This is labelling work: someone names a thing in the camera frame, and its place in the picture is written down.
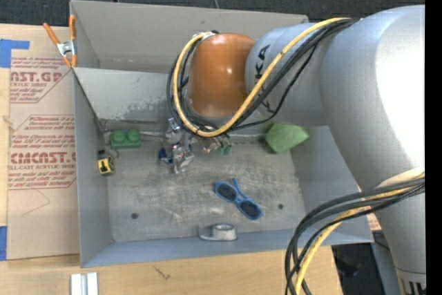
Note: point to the grey tape roll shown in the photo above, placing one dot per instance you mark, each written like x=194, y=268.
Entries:
x=222, y=232

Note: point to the brown cardboard board red print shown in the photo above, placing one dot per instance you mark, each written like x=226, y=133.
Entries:
x=41, y=148

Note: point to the grey metal bin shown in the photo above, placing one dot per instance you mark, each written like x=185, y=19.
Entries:
x=179, y=197

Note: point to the green sponge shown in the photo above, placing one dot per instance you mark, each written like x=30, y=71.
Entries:
x=285, y=137

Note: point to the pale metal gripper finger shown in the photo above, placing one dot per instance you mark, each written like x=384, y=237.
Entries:
x=173, y=133
x=182, y=159

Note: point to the green toy brick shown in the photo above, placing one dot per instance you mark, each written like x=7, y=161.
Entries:
x=125, y=139

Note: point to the blue sunglasses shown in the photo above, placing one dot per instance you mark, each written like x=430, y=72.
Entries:
x=238, y=198

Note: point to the yellow tape measure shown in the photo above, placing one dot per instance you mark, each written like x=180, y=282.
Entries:
x=106, y=166

